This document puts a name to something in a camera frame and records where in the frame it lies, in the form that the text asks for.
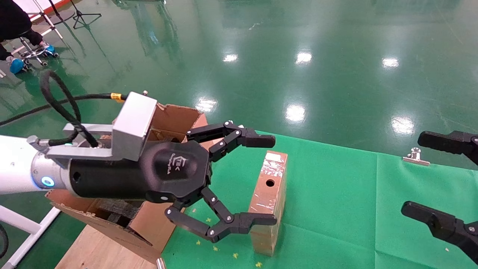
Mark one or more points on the large open cardboard carton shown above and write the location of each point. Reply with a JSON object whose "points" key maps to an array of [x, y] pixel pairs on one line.
{"points": [[149, 228]]}

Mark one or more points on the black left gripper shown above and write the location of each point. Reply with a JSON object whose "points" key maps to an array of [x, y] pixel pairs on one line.
{"points": [[164, 172]]}

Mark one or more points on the small taped cardboard box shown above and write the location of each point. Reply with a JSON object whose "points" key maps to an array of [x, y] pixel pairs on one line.
{"points": [[267, 198]]}

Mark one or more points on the white desk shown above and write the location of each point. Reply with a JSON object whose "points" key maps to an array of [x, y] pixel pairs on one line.
{"points": [[52, 24]]}

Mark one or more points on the dark grey foam block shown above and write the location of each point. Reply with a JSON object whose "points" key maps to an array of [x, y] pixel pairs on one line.
{"points": [[119, 209]]}

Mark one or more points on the green table cloth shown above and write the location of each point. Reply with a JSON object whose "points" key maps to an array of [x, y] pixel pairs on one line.
{"points": [[336, 205]]}

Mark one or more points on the wheeled metal stool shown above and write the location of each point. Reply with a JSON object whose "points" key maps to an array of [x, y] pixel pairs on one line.
{"points": [[35, 54]]}

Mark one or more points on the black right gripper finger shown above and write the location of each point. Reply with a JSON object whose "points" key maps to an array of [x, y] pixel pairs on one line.
{"points": [[444, 226], [444, 142]]}

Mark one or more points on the seated person in black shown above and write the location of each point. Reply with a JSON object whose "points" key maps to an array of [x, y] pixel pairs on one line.
{"points": [[13, 20]]}

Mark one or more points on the white metal table frame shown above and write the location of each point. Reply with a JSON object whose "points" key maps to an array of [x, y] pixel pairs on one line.
{"points": [[22, 223]]}

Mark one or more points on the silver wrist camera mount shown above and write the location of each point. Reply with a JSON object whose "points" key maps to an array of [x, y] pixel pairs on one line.
{"points": [[134, 119]]}

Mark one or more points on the black tripod stand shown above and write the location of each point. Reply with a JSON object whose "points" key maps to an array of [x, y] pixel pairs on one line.
{"points": [[80, 16]]}

